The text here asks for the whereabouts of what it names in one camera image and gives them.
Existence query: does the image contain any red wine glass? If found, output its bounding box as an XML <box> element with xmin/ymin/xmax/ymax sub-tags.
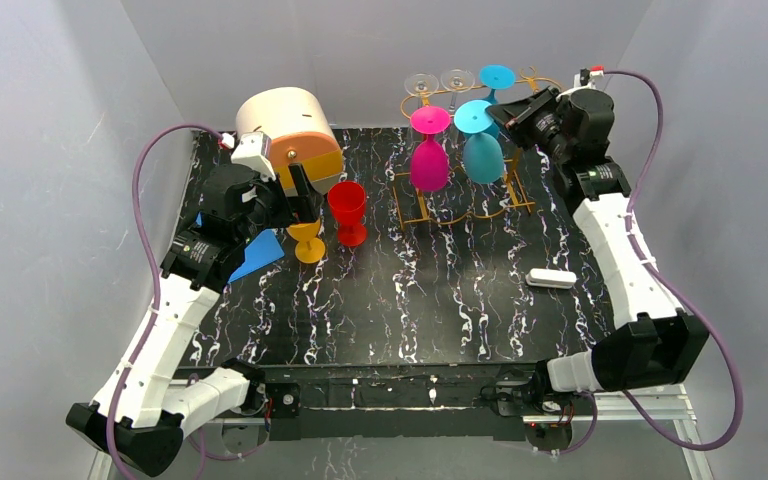
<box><xmin>327</xmin><ymin>181</ymin><xmax>367</xmax><ymax>247</ymax></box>

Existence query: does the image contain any yellow wine glass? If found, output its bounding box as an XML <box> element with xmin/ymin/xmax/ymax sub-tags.
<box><xmin>286</xmin><ymin>219</ymin><xmax>326</xmax><ymax>264</ymax></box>

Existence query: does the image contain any light blue wine glass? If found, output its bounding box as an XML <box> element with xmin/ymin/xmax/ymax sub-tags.
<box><xmin>454</xmin><ymin>100</ymin><xmax>505</xmax><ymax>184</ymax></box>

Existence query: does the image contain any white cylindrical drawer box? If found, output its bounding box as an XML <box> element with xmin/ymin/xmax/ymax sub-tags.
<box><xmin>235</xmin><ymin>87</ymin><xmax>344</xmax><ymax>195</ymax></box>

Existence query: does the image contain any magenta wine glass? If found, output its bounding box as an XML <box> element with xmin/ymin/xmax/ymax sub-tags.
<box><xmin>410</xmin><ymin>105</ymin><xmax>451</xmax><ymax>192</ymax></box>

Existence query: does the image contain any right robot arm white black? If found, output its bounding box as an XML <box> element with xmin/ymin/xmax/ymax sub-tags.
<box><xmin>486</xmin><ymin>87</ymin><xmax>709</xmax><ymax>393</ymax></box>

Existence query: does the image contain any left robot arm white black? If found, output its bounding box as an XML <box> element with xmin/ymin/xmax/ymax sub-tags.
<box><xmin>66</xmin><ymin>164</ymin><xmax>321</xmax><ymax>477</ymax></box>

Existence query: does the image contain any teal wine glass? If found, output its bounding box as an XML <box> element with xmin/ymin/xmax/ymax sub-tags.
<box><xmin>479</xmin><ymin>64</ymin><xmax>517</xmax><ymax>104</ymax></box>

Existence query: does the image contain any clear wine glass right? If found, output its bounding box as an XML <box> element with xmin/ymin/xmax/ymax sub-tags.
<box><xmin>440</xmin><ymin>69</ymin><xmax>475</xmax><ymax>114</ymax></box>

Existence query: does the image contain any clear wine glass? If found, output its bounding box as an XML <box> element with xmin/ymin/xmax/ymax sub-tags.
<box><xmin>404</xmin><ymin>73</ymin><xmax>439</xmax><ymax>106</ymax></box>
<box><xmin>440</xmin><ymin>69</ymin><xmax>475</xmax><ymax>114</ymax></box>

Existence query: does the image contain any clear wine glass left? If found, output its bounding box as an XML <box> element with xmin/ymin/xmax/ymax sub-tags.
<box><xmin>404</xmin><ymin>73</ymin><xmax>439</xmax><ymax>106</ymax></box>

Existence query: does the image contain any blue flat sheet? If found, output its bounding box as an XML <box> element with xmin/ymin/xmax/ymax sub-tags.
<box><xmin>190</xmin><ymin>211</ymin><xmax>284</xmax><ymax>290</ymax></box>

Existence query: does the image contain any white oblong case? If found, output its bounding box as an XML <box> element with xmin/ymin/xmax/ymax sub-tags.
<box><xmin>525</xmin><ymin>268</ymin><xmax>578</xmax><ymax>289</ymax></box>

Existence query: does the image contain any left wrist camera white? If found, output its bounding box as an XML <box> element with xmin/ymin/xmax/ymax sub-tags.
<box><xmin>231</xmin><ymin>131</ymin><xmax>277</xmax><ymax>181</ymax></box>

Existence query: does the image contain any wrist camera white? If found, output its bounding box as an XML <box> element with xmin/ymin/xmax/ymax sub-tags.
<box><xmin>231</xmin><ymin>131</ymin><xmax>277</xmax><ymax>181</ymax></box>
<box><xmin>572</xmin><ymin>65</ymin><xmax>605</xmax><ymax>89</ymax></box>

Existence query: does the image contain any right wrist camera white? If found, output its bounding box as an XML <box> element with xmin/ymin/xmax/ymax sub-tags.
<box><xmin>572</xmin><ymin>65</ymin><xmax>605</xmax><ymax>89</ymax></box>

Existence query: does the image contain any gold wire glass rack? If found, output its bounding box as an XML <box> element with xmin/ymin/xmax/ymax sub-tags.
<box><xmin>390</xmin><ymin>68</ymin><xmax>559</xmax><ymax>228</ymax></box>

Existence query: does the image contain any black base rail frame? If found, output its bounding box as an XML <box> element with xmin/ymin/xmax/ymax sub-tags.
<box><xmin>102</xmin><ymin>360</ymin><xmax>697</xmax><ymax>458</ymax></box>

